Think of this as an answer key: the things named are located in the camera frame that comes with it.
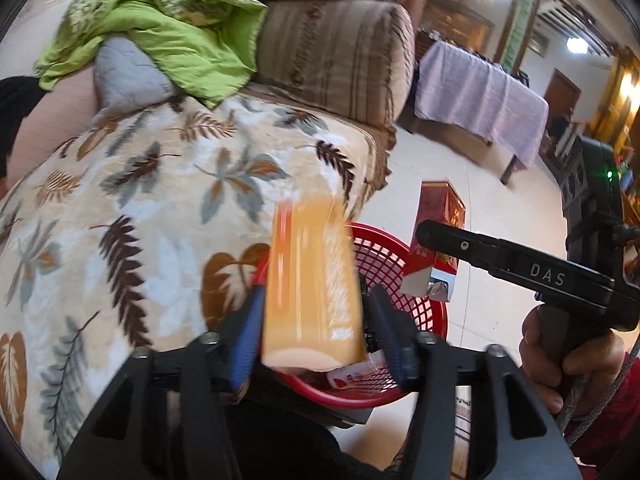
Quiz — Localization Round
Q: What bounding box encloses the leaf printed blanket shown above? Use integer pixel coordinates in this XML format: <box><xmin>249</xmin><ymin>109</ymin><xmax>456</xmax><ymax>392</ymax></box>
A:
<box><xmin>0</xmin><ymin>95</ymin><xmax>396</xmax><ymax>480</ymax></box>

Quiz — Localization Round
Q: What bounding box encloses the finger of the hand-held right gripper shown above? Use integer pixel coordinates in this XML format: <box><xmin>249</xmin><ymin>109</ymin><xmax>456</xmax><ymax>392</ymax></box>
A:
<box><xmin>415</xmin><ymin>219</ymin><xmax>508</xmax><ymax>275</ymax></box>

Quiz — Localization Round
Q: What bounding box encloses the red cardboard box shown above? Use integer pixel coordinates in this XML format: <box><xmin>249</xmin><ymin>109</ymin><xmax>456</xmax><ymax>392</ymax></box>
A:
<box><xmin>401</xmin><ymin>178</ymin><xmax>467</xmax><ymax>304</ymax></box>

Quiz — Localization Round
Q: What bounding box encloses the dark cloth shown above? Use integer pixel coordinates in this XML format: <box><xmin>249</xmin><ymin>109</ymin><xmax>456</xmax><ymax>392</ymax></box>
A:
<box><xmin>167</xmin><ymin>400</ymin><xmax>416</xmax><ymax>480</ymax></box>

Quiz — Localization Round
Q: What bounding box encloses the person's right forearm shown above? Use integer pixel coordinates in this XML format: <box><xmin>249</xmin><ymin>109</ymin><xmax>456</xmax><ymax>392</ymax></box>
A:
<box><xmin>565</xmin><ymin>352</ymin><xmax>640</xmax><ymax>468</ymax></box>

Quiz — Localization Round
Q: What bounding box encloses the orange cardboard box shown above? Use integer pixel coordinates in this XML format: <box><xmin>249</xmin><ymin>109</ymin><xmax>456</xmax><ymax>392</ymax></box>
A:
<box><xmin>262</xmin><ymin>195</ymin><xmax>368</xmax><ymax>375</ymax></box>

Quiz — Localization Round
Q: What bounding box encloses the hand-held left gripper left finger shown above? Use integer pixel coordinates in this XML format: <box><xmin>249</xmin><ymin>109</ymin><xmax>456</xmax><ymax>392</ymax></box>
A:
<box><xmin>57</xmin><ymin>284</ymin><xmax>267</xmax><ymax>480</ymax></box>

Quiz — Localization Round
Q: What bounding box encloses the pink sofa cushion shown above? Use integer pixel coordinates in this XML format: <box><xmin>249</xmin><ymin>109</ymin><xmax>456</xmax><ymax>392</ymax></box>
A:
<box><xmin>7</xmin><ymin>67</ymin><xmax>103</xmax><ymax>186</ymax></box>

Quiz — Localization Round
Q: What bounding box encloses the person's right hand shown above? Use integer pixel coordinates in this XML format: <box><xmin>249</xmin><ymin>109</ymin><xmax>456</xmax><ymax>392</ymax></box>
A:
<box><xmin>517</xmin><ymin>304</ymin><xmax>627</xmax><ymax>417</ymax></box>

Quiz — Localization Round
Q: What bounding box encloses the wooden door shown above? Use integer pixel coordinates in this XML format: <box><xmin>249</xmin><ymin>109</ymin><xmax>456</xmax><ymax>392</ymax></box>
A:
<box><xmin>542</xmin><ymin>69</ymin><xmax>582</xmax><ymax>128</ymax></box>

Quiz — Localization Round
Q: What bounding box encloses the grey braided cable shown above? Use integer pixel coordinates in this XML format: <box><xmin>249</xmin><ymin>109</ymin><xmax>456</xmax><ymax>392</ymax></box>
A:
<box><xmin>562</xmin><ymin>342</ymin><xmax>640</xmax><ymax>433</ymax></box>

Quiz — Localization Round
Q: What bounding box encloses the striped sofa armrest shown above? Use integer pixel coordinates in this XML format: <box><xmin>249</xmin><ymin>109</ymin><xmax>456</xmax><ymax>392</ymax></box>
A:
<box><xmin>252</xmin><ymin>0</ymin><xmax>417</xmax><ymax>128</ymax></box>

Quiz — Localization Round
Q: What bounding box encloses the black cloth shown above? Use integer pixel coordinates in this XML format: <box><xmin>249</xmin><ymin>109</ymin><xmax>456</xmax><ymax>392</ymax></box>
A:
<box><xmin>0</xmin><ymin>76</ymin><xmax>47</xmax><ymax>181</ymax></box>

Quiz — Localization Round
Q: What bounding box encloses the green quilt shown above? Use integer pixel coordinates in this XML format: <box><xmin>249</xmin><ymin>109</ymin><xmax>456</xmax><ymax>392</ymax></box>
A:
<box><xmin>35</xmin><ymin>0</ymin><xmax>268</xmax><ymax>110</ymax></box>

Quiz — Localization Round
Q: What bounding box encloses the red and white packet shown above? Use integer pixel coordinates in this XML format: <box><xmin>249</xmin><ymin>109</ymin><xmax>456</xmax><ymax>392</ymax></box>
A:
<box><xmin>326</xmin><ymin>355</ymin><xmax>388</xmax><ymax>390</ymax></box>

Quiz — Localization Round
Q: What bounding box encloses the table with lilac cloth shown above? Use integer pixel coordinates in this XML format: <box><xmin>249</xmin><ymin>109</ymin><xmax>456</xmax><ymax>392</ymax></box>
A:
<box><xmin>414</xmin><ymin>40</ymin><xmax>550</xmax><ymax>168</ymax></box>

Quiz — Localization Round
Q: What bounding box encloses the grey pillow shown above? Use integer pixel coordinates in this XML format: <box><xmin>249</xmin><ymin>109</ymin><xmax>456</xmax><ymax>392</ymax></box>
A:
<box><xmin>92</xmin><ymin>35</ymin><xmax>178</xmax><ymax>121</ymax></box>

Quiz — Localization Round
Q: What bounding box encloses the red plastic basket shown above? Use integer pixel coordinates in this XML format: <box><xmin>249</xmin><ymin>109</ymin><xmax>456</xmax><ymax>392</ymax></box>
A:
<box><xmin>248</xmin><ymin>221</ymin><xmax>449</xmax><ymax>409</ymax></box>

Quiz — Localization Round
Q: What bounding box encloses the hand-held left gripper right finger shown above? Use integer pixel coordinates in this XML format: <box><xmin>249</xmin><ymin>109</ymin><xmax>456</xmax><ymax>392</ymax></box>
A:
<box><xmin>366</xmin><ymin>285</ymin><xmax>583</xmax><ymax>480</ymax></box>

